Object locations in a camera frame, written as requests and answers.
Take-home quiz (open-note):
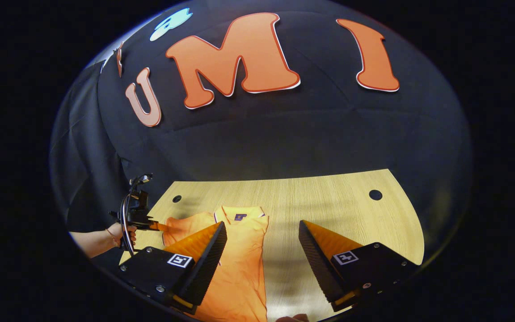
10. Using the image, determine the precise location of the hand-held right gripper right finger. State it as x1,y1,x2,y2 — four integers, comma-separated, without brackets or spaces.
299,220,420,313

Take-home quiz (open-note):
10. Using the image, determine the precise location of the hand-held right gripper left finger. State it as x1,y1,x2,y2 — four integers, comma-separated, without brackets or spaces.
119,221,228,315

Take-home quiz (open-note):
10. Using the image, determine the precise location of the orange T-shirt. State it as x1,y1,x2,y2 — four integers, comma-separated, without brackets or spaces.
162,206,270,322

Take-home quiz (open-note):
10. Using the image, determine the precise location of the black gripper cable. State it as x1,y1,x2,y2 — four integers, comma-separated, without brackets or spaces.
121,192,135,256

